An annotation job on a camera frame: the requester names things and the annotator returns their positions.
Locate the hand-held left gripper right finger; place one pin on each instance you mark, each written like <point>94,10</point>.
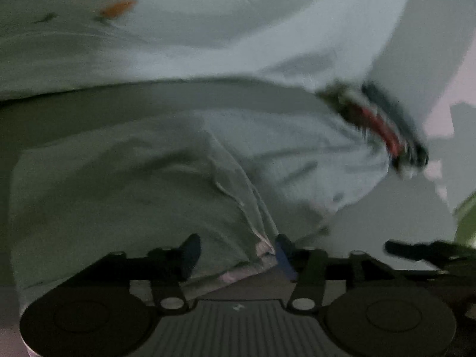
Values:
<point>284,258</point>

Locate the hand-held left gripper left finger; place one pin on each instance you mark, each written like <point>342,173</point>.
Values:
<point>189,254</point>

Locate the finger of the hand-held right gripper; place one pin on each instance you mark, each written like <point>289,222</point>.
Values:
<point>424,251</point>

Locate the grey garment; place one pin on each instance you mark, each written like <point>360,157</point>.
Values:
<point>130,193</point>

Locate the stack of folded clothes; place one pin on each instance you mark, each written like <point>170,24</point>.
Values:
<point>379,122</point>

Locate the green cloth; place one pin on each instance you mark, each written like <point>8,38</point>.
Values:
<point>466,219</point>

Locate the carrot print bed sheet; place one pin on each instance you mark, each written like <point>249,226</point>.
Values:
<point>186,26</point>

